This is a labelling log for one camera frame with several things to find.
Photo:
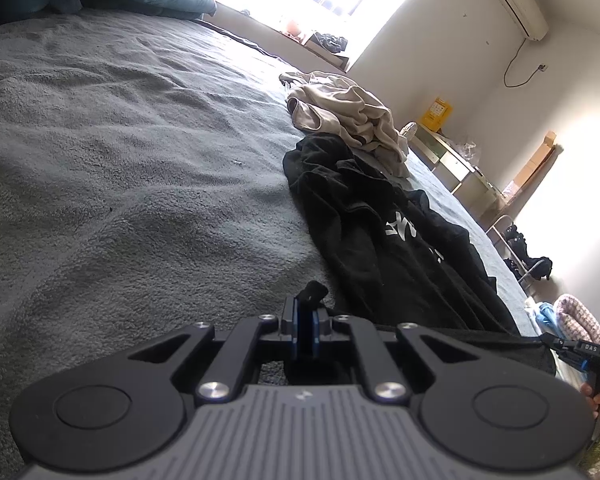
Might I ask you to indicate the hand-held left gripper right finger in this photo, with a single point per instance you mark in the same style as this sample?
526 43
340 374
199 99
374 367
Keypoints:
321 332

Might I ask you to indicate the cream bed post finial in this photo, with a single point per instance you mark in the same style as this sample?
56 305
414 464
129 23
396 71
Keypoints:
409 131

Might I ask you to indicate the metal chair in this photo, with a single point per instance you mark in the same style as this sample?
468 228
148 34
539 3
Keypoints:
520 255

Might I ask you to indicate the beige crumpled garment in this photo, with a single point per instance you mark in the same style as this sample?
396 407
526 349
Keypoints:
340 110

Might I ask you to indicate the crumpled clear plastic bag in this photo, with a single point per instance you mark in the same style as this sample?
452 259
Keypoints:
466 150

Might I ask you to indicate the white air conditioner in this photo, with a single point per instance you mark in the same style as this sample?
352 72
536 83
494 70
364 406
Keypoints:
517 0

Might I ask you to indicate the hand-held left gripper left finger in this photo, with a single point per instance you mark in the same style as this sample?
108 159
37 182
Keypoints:
295 332

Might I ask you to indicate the long cardboard box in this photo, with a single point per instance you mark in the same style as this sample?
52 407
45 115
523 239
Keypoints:
530 165

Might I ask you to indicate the cream desk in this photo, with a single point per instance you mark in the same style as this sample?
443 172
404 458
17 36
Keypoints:
460 170

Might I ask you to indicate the folded blue garment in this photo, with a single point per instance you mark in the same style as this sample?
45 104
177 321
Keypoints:
542 317

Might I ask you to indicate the small orange object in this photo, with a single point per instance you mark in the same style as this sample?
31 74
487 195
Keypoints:
294 29

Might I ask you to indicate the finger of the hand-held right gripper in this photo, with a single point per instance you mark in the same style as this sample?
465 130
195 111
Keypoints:
562 350

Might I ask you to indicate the yellow box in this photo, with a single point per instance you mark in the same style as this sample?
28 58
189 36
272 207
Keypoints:
436 115

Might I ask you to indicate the dark clothes on windowsill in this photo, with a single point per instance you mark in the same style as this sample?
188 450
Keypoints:
330 41

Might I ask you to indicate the black printed t-shirt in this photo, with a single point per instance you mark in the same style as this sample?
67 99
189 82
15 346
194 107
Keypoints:
380 250

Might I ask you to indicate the white crumpled garment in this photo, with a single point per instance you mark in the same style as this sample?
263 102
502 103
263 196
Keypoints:
395 152

